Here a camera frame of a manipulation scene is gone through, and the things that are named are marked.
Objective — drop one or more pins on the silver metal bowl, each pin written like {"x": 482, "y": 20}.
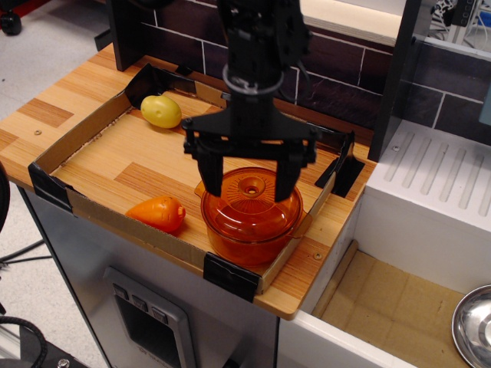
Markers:
{"x": 471, "y": 327}

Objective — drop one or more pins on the yellow toy potato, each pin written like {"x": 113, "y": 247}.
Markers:
{"x": 161, "y": 111}

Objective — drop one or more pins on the orange transparent pot lid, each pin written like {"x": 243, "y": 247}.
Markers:
{"x": 246, "y": 210}

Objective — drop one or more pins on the silver toy oven front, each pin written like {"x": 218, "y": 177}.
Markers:
{"x": 143, "y": 310}

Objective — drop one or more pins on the orange transparent plastic pot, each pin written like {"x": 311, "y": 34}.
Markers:
{"x": 249, "y": 255}

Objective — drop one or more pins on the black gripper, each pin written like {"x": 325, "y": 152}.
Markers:
{"x": 250, "y": 127}

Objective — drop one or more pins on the white toy sink unit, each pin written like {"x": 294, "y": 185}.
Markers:
{"x": 419, "y": 240}

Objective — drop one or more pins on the orange toy carrot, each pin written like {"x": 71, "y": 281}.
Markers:
{"x": 165, "y": 213}

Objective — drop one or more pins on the cardboard fence with black tape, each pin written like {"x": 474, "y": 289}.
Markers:
{"x": 114, "y": 159}

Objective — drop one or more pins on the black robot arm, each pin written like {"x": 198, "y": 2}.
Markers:
{"x": 265, "y": 38}

